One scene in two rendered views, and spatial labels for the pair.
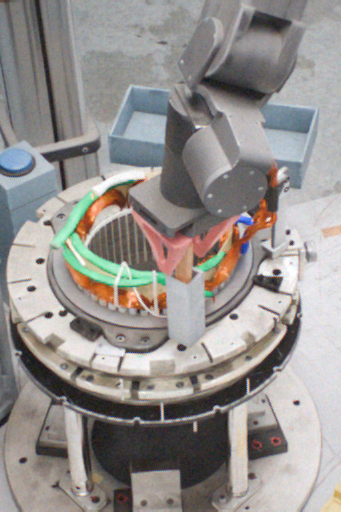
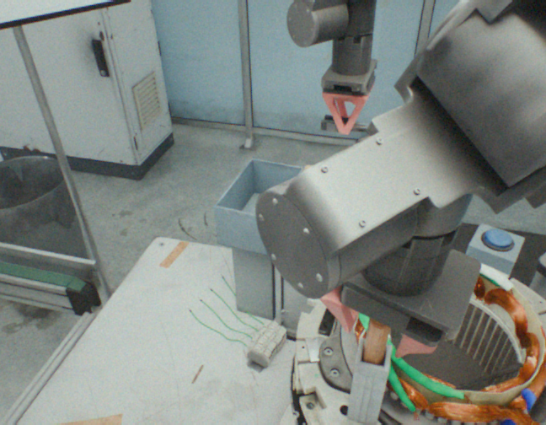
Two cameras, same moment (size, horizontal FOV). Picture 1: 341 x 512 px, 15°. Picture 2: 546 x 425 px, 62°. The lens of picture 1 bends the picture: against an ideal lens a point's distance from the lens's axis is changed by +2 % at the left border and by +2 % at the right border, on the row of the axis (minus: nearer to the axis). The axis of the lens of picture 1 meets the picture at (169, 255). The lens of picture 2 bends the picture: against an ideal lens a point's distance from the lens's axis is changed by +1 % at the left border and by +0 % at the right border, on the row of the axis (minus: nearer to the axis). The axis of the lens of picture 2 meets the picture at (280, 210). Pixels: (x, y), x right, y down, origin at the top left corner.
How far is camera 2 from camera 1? 0.98 m
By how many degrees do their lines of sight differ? 52
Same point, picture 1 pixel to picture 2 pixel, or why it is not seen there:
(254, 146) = (339, 196)
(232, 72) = (443, 83)
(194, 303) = (362, 386)
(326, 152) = not seen: outside the picture
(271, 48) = (540, 83)
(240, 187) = (294, 244)
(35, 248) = not seen: hidden behind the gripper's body
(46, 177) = (504, 262)
